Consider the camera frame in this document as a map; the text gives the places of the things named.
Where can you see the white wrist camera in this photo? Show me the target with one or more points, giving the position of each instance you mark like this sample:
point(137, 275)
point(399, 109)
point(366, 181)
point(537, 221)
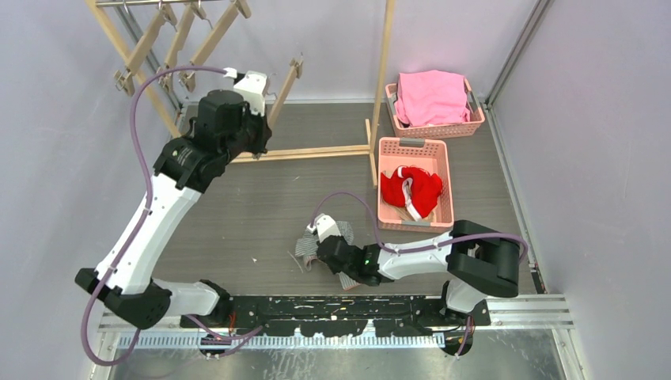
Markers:
point(323, 226)
point(252, 86)

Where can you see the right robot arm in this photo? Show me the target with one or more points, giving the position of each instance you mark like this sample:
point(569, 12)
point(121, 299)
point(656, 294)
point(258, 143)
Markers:
point(482, 261)

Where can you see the red underwear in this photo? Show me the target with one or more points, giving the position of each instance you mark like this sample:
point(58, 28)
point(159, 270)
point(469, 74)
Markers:
point(412, 189)

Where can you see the pink cloth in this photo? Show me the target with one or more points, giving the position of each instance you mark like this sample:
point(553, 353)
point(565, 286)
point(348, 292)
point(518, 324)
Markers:
point(431, 97)

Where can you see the grey striped underwear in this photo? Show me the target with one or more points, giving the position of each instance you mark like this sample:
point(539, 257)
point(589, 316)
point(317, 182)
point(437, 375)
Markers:
point(306, 249)

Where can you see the cream underwear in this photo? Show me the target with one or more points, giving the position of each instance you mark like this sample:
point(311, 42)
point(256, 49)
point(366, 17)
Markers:
point(404, 215)

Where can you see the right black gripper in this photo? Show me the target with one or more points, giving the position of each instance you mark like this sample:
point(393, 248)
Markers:
point(334, 269)

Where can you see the pink basket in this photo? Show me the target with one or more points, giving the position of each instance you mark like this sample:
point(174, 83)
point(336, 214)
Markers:
point(428, 154)
point(438, 131)

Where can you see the near pink basket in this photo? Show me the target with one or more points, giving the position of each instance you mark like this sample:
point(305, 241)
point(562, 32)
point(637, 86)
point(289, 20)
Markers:
point(428, 154)

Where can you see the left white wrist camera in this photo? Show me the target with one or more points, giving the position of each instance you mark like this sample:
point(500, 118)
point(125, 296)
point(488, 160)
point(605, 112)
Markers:
point(252, 86)

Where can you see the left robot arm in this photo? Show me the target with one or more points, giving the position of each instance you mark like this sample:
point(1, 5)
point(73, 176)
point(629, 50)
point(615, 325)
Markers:
point(227, 123)

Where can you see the beige empty clip hanger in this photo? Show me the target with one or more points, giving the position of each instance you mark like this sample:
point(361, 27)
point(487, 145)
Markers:
point(124, 79)

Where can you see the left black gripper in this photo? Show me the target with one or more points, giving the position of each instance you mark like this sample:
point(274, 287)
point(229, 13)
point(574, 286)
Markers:
point(259, 146)

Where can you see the white slotted cable duct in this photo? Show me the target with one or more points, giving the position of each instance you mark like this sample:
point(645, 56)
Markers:
point(186, 340)

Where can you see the beige clip hanger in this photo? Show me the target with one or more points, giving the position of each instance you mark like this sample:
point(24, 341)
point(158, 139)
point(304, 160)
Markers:
point(294, 73)
point(221, 26)
point(124, 79)
point(183, 27)

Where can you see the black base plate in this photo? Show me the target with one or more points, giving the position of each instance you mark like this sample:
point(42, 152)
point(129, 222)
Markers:
point(336, 316)

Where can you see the far pink basket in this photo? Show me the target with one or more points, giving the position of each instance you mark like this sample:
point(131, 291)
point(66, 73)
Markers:
point(438, 131)

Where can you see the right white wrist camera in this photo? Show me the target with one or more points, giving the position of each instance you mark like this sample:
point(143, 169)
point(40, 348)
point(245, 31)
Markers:
point(323, 226)

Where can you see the wooden clothes rack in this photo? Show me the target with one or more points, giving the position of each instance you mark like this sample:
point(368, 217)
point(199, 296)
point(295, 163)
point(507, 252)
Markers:
point(141, 83)

